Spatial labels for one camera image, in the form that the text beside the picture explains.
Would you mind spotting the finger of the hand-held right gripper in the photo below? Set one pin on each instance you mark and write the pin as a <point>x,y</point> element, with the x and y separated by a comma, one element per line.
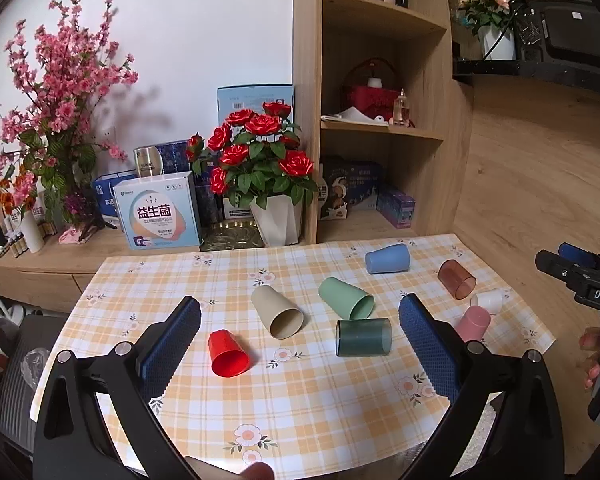
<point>555,265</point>
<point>577,254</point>

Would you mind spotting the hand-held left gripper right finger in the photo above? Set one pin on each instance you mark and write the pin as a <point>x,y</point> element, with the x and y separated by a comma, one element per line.
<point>430,345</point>

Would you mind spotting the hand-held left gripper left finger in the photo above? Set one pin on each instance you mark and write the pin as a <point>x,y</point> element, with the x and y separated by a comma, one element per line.
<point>172,345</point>

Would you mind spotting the pink plastic cup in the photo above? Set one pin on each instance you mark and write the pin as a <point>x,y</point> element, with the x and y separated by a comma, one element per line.
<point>472,322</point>

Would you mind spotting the red plastic cup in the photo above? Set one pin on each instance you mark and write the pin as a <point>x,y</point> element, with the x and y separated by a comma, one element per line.
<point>228,352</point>

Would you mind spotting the dark teal translucent cup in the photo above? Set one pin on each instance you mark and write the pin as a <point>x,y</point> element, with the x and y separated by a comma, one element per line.
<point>363,337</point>

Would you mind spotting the brown translucent cup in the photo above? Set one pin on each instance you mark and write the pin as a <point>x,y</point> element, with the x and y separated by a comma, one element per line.
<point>456,278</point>

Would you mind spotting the white plastic cup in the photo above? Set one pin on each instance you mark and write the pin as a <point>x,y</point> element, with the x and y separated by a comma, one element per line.
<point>487,300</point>

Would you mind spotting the light green plastic cup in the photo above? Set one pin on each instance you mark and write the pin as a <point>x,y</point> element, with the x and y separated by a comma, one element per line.
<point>346,300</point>

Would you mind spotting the blue plastic cup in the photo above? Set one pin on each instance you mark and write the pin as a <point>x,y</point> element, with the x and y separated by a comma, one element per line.
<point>387,259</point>

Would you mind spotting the beige plastic cup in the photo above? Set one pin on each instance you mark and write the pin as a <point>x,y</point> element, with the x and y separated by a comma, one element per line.
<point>277,312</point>

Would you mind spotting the person's right hand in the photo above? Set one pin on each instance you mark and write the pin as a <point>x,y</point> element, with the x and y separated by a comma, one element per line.
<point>591,340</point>

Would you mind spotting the person's left hand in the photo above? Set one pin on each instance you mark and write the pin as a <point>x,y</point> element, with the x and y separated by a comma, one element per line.
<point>245,470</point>

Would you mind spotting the green gold tray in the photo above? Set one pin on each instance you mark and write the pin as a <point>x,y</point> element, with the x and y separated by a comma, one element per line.
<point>225,237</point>

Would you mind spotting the large white pastel box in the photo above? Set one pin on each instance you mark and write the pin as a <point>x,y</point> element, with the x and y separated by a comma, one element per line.
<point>155,210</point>

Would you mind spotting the yellow checked floral tablecloth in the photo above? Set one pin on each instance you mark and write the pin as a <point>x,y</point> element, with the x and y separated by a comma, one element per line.
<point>305,400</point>

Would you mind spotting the small purple blue box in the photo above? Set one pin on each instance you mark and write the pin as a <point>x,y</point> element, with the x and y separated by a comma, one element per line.
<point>395,207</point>

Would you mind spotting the pink fabric pouch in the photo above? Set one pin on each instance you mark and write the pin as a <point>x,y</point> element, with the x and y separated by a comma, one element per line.
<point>77,236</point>

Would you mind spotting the wooden sideboard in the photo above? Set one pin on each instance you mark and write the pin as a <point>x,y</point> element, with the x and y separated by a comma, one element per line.
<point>45,275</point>

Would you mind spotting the grey office chair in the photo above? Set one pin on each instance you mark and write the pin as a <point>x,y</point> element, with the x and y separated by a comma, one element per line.
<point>25,360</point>

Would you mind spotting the wooden shelf unit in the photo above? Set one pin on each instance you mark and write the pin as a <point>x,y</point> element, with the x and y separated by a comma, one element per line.
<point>450,160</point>

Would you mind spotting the white faceted flower pot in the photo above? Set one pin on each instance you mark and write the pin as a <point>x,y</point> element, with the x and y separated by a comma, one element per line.
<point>277,222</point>

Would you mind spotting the blue and white box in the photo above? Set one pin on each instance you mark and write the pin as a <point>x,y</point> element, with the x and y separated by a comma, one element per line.
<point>105,195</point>

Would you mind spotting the nut print snack box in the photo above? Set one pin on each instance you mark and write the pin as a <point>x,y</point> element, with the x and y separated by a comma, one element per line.
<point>335,200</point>

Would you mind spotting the dark blue snack box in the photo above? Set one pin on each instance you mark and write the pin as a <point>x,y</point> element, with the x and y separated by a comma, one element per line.
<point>360,182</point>

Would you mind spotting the tall white vase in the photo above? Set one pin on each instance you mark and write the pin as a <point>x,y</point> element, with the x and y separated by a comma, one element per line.
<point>32,235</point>

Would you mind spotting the silver box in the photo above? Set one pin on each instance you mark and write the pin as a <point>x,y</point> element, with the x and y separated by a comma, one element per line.
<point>150,162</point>

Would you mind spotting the row of small amber bottles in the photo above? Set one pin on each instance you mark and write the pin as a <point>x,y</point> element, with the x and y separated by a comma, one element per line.
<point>10,242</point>

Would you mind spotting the dark blue patterned box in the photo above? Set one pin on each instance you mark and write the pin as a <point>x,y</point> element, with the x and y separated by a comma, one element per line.
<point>180,152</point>

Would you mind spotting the red artificial rose plant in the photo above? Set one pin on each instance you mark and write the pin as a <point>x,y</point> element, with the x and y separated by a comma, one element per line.
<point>260,160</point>

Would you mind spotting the clear perfume bottle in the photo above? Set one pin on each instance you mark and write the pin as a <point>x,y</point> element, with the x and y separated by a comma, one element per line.
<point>402,107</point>

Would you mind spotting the black electronic device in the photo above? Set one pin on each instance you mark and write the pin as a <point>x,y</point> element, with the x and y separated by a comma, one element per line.
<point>570,30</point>

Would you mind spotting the white round flower pot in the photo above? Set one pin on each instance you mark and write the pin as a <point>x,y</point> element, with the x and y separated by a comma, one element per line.
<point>497,42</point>

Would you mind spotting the white folded cloth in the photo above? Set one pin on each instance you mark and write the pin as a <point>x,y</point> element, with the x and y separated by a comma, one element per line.
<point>347,114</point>

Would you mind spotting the red wicker basket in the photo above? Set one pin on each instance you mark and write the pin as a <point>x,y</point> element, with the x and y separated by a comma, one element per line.
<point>372,97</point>

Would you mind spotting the large light blue box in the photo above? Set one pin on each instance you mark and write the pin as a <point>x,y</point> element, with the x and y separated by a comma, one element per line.
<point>245,100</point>

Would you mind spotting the pink artificial rose plant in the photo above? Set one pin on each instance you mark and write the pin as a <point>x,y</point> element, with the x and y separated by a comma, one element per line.
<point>490,0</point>

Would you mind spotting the pink artificial blossom arrangement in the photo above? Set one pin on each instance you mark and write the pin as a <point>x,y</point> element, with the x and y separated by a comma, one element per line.
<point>65,75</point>

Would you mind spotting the white wall socket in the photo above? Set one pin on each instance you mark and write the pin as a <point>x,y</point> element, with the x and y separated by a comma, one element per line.
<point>108,133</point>

